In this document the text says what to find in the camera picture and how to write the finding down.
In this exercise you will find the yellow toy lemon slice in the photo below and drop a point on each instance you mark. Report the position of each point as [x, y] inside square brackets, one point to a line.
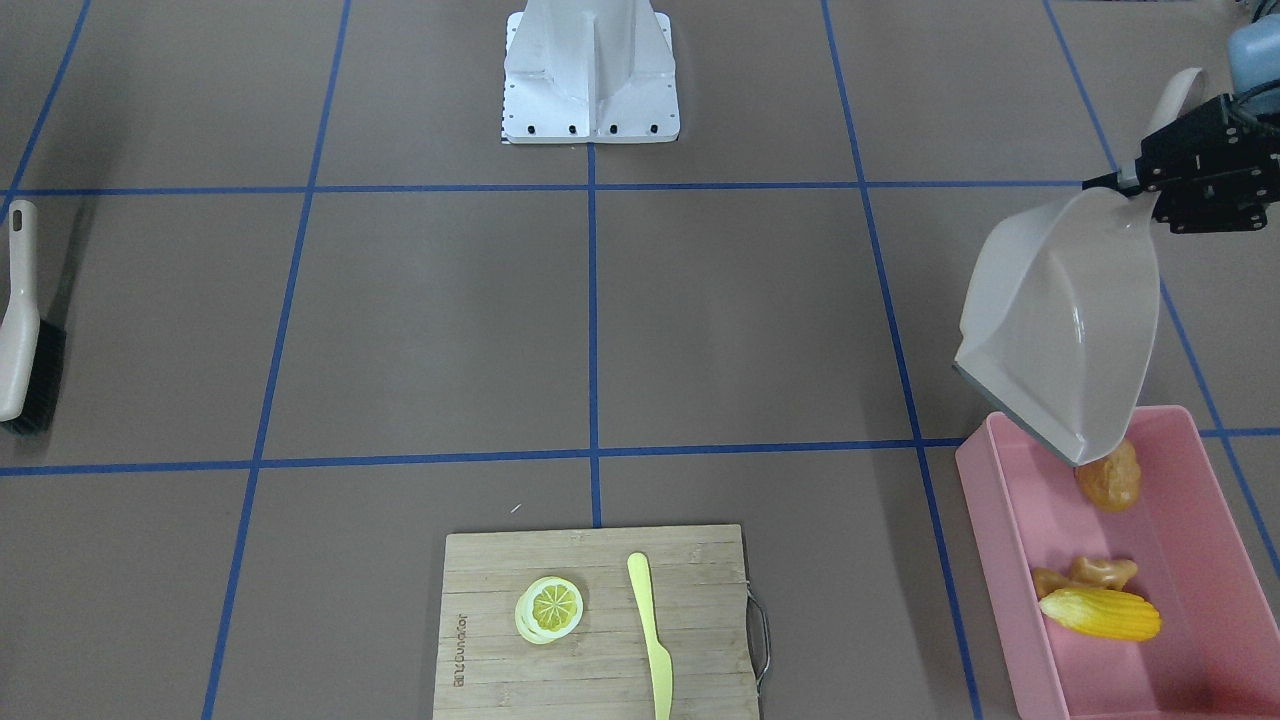
[549, 609]

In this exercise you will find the white hand brush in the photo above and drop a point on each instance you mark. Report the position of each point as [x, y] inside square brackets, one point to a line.
[32, 348]

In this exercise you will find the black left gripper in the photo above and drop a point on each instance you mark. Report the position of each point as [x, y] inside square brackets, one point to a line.
[1203, 160]

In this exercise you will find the brown toy potato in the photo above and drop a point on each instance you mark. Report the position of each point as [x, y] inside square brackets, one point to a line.
[1113, 482]

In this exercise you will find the beige plastic dustpan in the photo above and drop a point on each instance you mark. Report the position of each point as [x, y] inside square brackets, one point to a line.
[1061, 315]

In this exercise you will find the pink plastic bin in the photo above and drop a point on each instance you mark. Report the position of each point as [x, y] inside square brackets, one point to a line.
[1217, 656]

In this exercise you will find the yellow plastic knife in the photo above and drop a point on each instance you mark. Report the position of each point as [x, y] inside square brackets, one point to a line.
[661, 669]

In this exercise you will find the yellow toy corn cob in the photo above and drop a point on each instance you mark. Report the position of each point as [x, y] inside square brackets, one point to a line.
[1098, 613]

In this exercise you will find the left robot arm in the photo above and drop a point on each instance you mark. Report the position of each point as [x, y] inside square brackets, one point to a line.
[1253, 54]

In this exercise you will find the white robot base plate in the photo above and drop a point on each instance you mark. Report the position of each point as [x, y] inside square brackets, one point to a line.
[589, 72]

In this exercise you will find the bamboo cutting board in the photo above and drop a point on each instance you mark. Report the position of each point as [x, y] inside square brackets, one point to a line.
[485, 670]

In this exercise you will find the tan toy ginger root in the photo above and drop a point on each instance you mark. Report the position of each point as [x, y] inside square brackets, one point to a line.
[1085, 572]

